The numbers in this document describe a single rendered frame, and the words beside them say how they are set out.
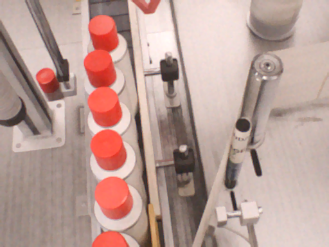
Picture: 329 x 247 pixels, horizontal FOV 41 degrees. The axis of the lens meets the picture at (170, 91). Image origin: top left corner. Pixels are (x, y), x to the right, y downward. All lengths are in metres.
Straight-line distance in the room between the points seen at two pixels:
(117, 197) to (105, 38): 0.20
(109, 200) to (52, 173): 0.32
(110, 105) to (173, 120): 0.29
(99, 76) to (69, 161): 0.26
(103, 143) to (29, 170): 0.31
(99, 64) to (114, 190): 0.15
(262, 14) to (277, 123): 0.18
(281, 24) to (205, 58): 0.14
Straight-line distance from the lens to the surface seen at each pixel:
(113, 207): 0.43
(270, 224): 0.64
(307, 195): 0.66
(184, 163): 0.61
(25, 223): 0.72
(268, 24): 0.76
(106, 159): 0.45
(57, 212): 0.71
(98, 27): 0.54
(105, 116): 0.48
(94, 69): 0.50
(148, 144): 0.63
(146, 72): 0.70
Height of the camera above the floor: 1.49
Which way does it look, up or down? 58 degrees down
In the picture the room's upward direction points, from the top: 4 degrees counter-clockwise
